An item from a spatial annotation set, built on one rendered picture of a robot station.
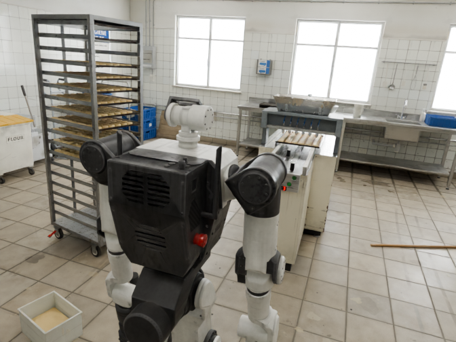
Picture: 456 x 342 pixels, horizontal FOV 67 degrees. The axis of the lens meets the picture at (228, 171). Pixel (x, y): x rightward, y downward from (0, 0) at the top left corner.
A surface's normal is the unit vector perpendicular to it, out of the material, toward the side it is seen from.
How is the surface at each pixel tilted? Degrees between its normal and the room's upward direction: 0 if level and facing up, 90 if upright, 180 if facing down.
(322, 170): 90
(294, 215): 90
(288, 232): 90
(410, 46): 90
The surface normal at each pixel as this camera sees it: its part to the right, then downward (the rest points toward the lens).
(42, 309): 0.81, 0.23
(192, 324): -0.34, 0.43
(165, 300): -0.19, -0.48
